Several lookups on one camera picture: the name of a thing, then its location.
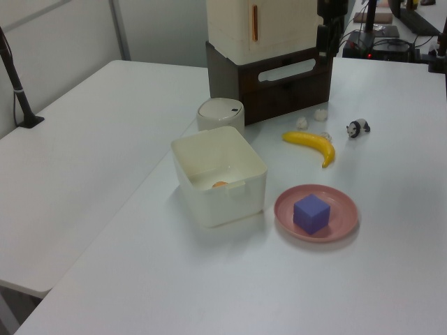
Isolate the dark brown wooden drawer cabinet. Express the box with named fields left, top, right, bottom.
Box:
left=205, top=40, right=334, bottom=126

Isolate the black electronics box with cables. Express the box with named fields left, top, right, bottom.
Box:
left=342, top=30, right=422, bottom=63

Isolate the black Franka gripper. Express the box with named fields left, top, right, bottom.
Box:
left=316, top=0, right=349, bottom=59

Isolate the black camera pole with clamp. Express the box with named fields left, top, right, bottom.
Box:
left=0, top=26, right=45, bottom=129

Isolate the black and white panda figurine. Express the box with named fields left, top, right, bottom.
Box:
left=346, top=119, right=372, bottom=140

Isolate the cream open plastic storage box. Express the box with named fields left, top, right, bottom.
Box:
left=170, top=126, right=269, bottom=229

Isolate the black clamp bracket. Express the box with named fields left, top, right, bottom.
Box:
left=427, top=33, right=447, bottom=74

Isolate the brown drawer with white handle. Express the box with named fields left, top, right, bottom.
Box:
left=237, top=50, right=332, bottom=96

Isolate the grey metal partition post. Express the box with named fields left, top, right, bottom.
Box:
left=109, top=0, right=132, bottom=62

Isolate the black upright stand pole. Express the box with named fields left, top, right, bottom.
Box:
left=364, top=0, right=379, bottom=34

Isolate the pink round plate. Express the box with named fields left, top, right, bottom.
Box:
left=273, top=184, right=360, bottom=244

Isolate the small white lidded trash bin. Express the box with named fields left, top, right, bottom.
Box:
left=196, top=98, right=245, bottom=135

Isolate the black monitor base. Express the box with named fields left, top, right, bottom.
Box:
left=396, top=0, right=441, bottom=36

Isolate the yellow toy banana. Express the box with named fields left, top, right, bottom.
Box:
left=281, top=131, right=337, bottom=170

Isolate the brown flat box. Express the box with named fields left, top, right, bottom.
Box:
left=353, top=12, right=394, bottom=25

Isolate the purple cube block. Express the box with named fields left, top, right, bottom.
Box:
left=293, top=193, right=331, bottom=235

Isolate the cream plastic toy fridge cabinet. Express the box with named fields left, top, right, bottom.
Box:
left=205, top=0, right=324, bottom=66

